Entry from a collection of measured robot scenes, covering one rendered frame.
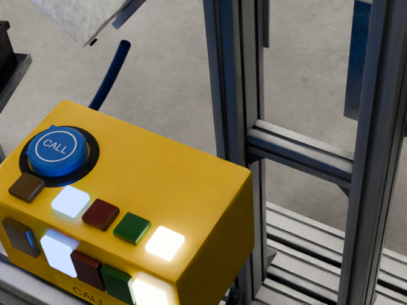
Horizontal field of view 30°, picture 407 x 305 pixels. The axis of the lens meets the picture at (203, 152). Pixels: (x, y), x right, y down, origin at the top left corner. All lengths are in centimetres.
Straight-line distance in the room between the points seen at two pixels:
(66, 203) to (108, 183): 3
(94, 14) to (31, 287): 30
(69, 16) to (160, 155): 36
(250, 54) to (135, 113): 101
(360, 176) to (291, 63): 112
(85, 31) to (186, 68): 137
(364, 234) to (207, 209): 74
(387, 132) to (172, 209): 58
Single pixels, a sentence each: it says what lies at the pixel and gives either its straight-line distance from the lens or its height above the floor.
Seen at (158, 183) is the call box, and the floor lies 107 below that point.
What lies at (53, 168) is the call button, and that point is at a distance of 51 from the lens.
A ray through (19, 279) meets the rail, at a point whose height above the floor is 86.
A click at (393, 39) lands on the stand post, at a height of 87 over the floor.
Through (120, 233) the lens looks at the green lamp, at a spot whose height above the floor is 108.
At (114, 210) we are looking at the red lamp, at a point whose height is 108.
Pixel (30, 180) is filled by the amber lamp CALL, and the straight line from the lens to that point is 51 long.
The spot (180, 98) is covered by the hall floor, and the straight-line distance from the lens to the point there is 210.
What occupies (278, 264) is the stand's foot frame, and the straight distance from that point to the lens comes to 164.
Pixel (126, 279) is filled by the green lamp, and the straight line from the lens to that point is 47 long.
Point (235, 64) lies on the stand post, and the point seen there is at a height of 75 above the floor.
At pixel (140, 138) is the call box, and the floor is 107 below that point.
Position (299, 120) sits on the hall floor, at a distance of 202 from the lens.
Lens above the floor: 145
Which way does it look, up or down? 48 degrees down
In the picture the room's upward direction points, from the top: 6 degrees counter-clockwise
